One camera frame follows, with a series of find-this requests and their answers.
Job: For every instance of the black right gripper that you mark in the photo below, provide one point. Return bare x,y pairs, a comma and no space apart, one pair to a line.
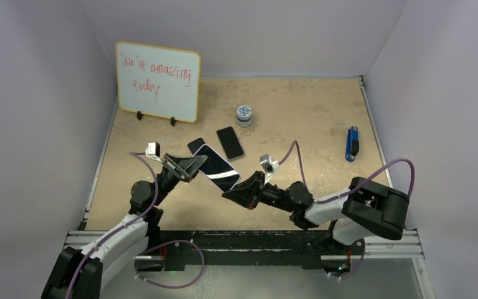
248,194

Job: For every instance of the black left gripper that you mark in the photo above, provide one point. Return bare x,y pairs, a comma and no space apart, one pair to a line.
191,164

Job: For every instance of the purple phone black screen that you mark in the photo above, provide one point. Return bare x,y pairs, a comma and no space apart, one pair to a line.
218,169

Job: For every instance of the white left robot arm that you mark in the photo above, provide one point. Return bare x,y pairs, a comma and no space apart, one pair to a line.
85,272

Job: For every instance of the small black phone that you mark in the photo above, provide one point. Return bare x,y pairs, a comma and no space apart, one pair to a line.
194,145

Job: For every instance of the phone in pink case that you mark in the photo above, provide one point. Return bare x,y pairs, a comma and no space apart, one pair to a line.
230,143

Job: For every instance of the orange framed whiteboard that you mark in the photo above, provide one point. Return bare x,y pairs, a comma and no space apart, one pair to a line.
158,81

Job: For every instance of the blue black stapler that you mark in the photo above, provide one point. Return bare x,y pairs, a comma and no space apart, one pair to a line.
352,144

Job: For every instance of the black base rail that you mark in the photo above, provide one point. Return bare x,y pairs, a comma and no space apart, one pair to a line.
308,249

